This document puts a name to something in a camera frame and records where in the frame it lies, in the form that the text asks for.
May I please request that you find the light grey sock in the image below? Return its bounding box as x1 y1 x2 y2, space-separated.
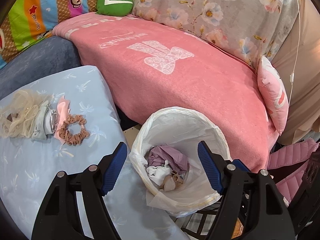
31 100 52 140

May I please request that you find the white bag lined trash bin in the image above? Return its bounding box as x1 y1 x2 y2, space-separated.
129 107 231 217

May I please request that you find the dark wooden stool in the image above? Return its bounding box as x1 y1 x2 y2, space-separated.
181 151 319 239

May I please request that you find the pink quilted jacket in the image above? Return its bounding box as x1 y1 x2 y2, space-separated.
267 138 319 203

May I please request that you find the brown dotted scrunchie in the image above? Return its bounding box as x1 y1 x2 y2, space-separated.
57 114 90 146

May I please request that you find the tan nylon stocking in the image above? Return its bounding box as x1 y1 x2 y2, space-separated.
159 170 184 192

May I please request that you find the white small sock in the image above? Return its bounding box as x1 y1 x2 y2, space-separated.
146 160 172 186

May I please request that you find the purple crumpled cloth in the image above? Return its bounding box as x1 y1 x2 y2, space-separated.
148 145 189 174

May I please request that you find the silver hair clip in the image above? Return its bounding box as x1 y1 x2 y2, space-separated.
45 107 57 134

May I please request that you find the pink white small pillow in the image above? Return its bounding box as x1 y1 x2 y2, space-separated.
257 56 289 135

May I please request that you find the beige sheer mesh fabric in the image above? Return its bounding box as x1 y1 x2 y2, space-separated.
1 89 52 138

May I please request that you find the pink fabric swatch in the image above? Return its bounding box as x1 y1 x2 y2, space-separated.
54 96 70 145

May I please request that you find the dark blue velvet pillow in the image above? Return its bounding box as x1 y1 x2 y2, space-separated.
1 36 81 98

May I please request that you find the pink towel blanket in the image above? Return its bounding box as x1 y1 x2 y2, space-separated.
52 12 278 172

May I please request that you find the grey floral bed sheet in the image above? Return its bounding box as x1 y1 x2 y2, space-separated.
132 0 302 68

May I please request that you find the colourful monkey print quilt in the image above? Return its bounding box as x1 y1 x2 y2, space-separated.
1 0 97 67

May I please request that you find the green check mark cushion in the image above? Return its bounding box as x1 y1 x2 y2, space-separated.
96 0 133 17

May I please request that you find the white charging cable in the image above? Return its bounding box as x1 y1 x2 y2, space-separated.
287 0 302 106

